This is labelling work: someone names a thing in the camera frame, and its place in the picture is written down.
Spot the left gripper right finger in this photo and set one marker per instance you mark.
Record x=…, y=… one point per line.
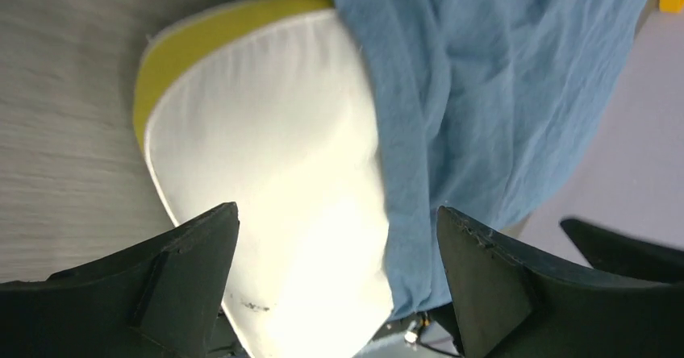
x=510, y=299

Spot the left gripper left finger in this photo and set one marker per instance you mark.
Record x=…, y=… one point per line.
x=158, y=298

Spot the white pillow with yellow band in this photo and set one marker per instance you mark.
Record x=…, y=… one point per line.
x=267, y=104

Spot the blue pillowcase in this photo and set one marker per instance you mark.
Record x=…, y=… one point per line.
x=485, y=106

